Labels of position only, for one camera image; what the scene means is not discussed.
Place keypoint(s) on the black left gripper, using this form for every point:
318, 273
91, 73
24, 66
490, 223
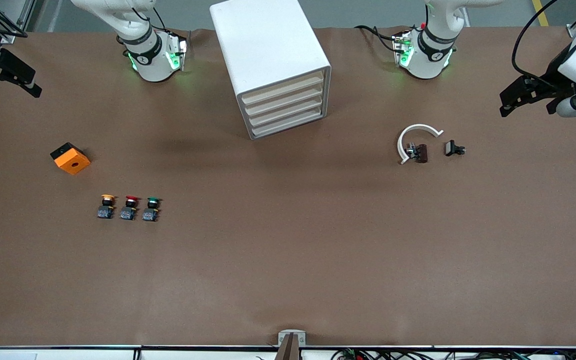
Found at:
551, 76

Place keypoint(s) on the yellow push button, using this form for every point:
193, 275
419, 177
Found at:
106, 206

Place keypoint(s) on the white plastic drawer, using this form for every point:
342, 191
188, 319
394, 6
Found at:
285, 112
288, 123
283, 90
284, 101

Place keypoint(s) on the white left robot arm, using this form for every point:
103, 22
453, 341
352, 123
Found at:
425, 65

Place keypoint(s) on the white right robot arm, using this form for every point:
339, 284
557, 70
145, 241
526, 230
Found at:
153, 65

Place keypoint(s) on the red push button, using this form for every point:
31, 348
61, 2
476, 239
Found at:
129, 207

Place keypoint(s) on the green push button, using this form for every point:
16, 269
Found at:
151, 208

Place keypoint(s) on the white drawer cabinet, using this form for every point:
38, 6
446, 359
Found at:
263, 45

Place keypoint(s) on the small black clip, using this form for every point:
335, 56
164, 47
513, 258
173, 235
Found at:
452, 148

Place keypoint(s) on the orange box with hole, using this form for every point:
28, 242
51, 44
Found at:
72, 161

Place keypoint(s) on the small brown component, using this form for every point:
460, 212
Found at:
421, 153

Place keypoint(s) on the white curved plastic piece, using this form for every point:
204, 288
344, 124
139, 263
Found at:
404, 137

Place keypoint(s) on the metal clamp at table edge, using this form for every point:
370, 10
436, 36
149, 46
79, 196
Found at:
289, 350

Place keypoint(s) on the white table edge rail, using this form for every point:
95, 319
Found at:
68, 353

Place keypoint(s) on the grey metal bracket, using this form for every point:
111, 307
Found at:
292, 334

